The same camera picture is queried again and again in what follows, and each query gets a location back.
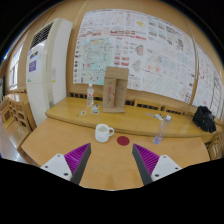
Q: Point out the brown cardboard stand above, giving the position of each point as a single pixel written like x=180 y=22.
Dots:
x=115 y=89

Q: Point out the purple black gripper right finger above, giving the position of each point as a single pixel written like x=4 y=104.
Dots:
x=151 y=166

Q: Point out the white standing air conditioner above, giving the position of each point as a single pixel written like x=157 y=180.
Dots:
x=46 y=67

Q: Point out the small sticker card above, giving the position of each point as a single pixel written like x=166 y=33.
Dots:
x=95 y=109

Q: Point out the right white wall poster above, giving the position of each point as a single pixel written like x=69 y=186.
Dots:
x=210 y=89

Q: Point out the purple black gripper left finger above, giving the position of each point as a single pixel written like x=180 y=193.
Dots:
x=70 y=166

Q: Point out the small white wrapper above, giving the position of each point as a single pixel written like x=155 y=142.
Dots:
x=158 y=117

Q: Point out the red label water bottle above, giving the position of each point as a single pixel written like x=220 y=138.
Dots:
x=90 y=95

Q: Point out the white ceramic mug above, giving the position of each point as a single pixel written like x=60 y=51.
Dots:
x=103 y=132

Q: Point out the dark red round coaster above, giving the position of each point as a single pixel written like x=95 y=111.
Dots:
x=123 y=140

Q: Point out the large white wall poster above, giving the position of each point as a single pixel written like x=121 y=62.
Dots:
x=159 y=56

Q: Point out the black bag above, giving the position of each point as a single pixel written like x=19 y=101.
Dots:
x=204 y=119

